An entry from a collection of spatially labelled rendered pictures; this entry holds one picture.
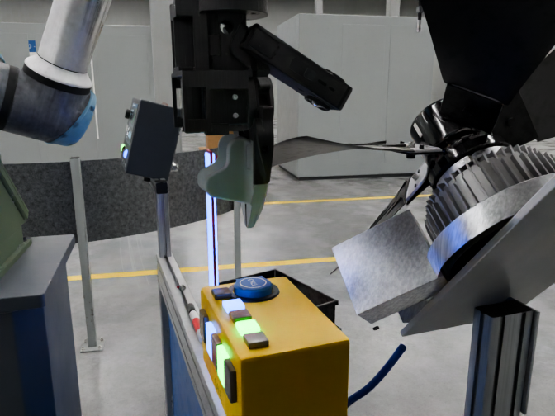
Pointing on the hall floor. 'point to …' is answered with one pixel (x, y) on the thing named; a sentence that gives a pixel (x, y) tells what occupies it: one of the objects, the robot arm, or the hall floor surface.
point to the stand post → (498, 359)
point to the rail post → (165, 354)
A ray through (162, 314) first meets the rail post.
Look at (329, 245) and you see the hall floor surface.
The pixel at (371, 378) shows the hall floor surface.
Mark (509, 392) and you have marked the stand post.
